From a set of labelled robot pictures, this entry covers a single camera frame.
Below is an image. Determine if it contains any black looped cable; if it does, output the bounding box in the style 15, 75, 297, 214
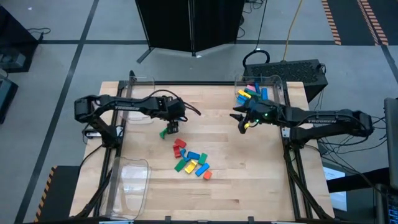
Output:
241, 0, 270, 72

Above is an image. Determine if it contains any grey equipment case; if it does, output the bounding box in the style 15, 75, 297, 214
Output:
0, 73, 19, 124

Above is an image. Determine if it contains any black perforated computer case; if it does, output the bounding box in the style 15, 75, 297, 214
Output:
242, 58, 329, 103

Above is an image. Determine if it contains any black table frame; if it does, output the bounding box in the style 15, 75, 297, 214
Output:
73, 79, 335, 223

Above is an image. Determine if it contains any clear plastic bin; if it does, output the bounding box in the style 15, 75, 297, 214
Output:
119, 75, 156, 125
234, 73, 284, 110
99, 156, 152, 221

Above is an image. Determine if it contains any white paper sheet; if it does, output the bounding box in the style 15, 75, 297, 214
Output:
322, 166, 348, 212

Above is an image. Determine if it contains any yellow cable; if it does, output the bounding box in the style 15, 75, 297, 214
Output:
282, 0, 304, 62

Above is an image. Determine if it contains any black hazard-striped floor mat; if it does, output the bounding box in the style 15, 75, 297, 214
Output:
33, 164, 82, 223

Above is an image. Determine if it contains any thin black floor cable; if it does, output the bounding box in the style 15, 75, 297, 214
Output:
27, 27, 52, 42

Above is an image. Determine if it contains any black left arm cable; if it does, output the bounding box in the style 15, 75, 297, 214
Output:
145, 88, 202, 116

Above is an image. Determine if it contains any green ramp block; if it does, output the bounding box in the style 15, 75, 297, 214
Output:
174, 159, 188, 173

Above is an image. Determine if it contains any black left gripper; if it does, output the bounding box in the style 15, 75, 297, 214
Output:
160, 96, 187, 135

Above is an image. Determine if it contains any wide yellow block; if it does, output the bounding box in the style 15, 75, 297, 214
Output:
183, 159, 198, 174

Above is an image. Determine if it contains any grey monitor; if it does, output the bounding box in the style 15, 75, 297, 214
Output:
384, 97, 398, 190

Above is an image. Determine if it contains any black cabinet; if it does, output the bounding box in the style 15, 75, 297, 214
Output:
0, 5, 40, 74

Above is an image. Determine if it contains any black cable bundle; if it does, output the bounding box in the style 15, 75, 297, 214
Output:
317, 114, 389, 175

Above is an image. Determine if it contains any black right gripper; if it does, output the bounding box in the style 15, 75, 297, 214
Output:
229, 100, 280, 135

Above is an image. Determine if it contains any black mat with orange stripes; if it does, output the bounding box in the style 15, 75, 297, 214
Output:
321, 0, 398, 47

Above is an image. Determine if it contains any dark laptop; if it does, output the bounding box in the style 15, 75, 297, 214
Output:
374, 183, 398, 224

